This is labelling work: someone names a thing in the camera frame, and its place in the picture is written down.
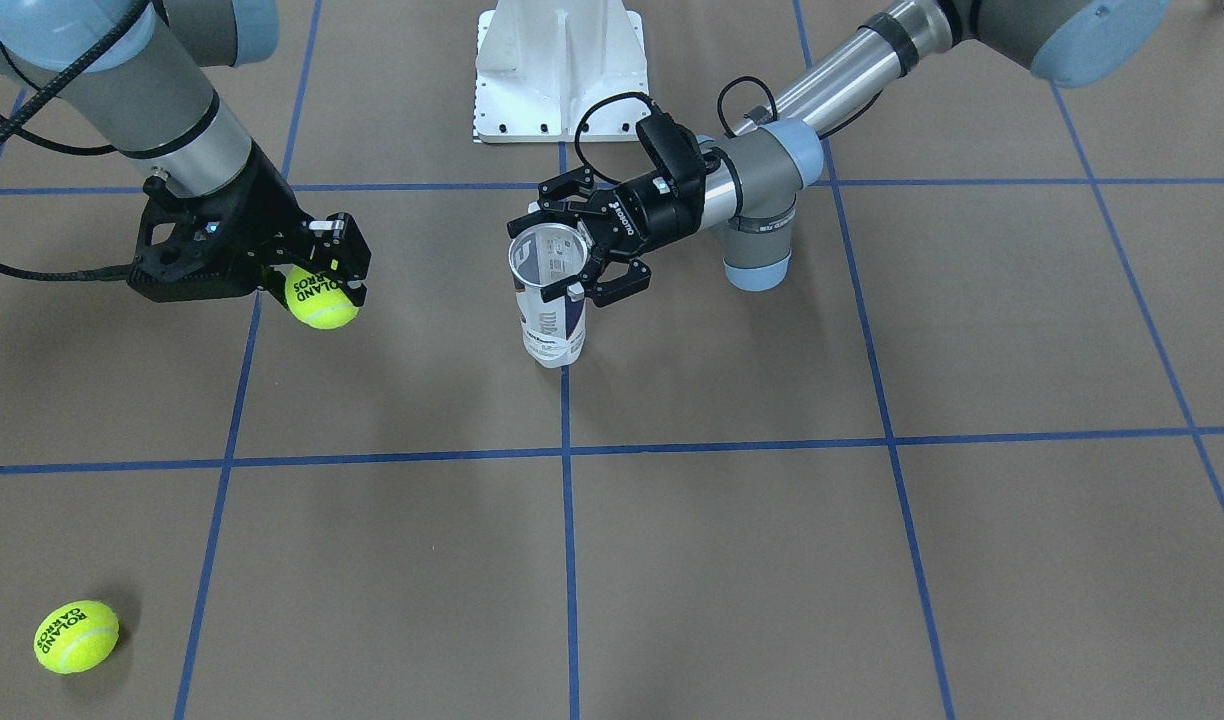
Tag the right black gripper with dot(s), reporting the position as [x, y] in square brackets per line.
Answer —
[265, 203]

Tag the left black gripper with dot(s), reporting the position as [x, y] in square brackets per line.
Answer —
[658, 216]

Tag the yellow tennis ball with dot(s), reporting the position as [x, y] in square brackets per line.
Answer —
[76, 637]
[317, 301]

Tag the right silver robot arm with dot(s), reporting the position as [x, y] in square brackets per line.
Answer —
[135, 70]

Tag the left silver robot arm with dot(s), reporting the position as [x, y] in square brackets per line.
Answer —
[588, 235]

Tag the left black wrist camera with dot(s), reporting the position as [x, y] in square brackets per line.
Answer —
[675, 153]

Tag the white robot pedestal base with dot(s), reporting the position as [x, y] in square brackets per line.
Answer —
[542, 64]

